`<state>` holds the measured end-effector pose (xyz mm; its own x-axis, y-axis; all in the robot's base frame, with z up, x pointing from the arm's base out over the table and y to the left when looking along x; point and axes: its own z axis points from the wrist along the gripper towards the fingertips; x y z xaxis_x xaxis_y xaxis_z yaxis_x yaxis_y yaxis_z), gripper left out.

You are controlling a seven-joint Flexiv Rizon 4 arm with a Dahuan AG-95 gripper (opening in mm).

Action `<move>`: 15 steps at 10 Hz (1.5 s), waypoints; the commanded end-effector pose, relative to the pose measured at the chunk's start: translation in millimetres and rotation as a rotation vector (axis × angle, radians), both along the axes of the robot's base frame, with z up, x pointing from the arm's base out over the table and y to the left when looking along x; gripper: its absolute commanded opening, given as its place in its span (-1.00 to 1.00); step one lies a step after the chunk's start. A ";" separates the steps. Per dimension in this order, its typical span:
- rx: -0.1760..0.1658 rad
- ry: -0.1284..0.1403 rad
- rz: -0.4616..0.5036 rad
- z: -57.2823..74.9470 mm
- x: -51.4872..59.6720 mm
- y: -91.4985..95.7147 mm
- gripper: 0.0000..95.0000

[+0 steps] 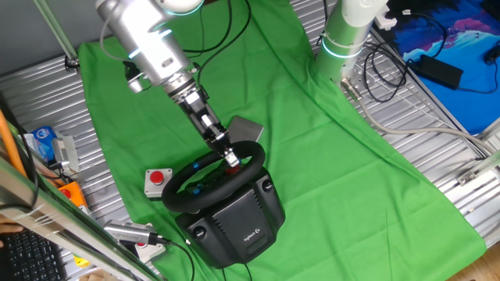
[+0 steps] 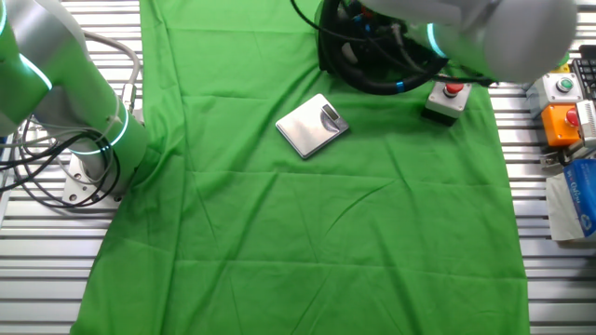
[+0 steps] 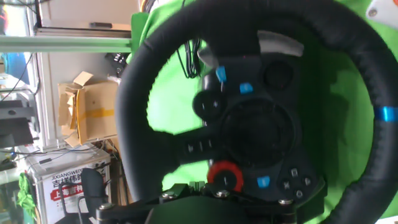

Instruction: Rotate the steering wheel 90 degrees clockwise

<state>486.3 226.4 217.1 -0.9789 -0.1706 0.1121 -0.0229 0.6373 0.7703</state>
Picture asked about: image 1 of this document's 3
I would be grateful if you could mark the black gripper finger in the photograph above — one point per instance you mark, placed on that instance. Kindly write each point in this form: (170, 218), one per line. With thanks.
(218, 152)
(231, 157)

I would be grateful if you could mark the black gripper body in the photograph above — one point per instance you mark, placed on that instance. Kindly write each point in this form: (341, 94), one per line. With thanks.
(203, 117)

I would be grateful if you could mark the black leather steering wheel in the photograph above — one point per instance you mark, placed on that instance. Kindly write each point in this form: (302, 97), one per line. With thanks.
(176, 201)

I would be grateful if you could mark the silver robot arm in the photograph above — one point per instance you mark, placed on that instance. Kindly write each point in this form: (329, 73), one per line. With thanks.
(156, 43)

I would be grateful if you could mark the black wheel base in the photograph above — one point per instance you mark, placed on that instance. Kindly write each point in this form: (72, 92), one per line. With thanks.
(234, 230)

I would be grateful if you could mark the person's hand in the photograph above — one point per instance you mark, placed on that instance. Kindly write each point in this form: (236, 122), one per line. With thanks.
(9, 228)

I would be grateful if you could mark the silver digital scale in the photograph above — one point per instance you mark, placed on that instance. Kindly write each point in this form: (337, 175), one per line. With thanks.
(246, 129)

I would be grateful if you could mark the white box red button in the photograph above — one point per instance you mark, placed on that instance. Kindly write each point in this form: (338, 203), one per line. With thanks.
(150, 251)
(156, 177)

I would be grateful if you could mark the green cloth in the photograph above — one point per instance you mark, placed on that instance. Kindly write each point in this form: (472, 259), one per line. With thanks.
(332, 175)

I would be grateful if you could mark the thin metal pole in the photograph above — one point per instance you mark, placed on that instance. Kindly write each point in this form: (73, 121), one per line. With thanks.
(72, 63)

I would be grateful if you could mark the orange box red button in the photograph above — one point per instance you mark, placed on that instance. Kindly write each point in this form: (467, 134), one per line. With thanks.
(76, 195)

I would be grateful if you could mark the blue tissue pack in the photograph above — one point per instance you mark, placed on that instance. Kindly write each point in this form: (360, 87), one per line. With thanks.
(43, 140)

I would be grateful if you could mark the wooden block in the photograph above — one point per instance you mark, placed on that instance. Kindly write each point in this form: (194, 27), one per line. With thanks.
(93, 278)

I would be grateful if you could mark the orange pole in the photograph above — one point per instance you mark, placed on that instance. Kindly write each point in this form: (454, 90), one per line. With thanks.
(9, 144)

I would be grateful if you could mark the white power plug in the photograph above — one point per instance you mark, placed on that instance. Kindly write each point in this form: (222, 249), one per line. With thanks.
(386, 21)

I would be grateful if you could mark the black keyboard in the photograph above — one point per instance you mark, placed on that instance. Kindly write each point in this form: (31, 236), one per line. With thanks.
(31, 259)

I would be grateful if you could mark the black power adapter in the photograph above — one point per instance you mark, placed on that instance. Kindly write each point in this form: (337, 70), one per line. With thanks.
(441, 72)

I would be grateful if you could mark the blue patterned mat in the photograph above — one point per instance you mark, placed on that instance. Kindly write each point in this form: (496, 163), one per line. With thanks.
(468, 97)

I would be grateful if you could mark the black computer mouse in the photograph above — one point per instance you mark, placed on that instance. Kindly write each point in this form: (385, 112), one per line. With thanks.
(493, 54)

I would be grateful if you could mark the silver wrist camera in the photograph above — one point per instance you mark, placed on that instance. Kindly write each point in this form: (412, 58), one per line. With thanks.
(134, 80)

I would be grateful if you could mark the grey depth camera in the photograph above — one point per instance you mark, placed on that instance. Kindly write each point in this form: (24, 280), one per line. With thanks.
(125, 231)

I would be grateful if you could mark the silver ribbed camera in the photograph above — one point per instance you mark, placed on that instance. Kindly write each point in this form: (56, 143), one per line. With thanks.
(64, 150)

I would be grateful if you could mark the aluminium frame rail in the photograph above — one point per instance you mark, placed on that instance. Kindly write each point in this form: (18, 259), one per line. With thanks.
(468, 177)
(58, 220)

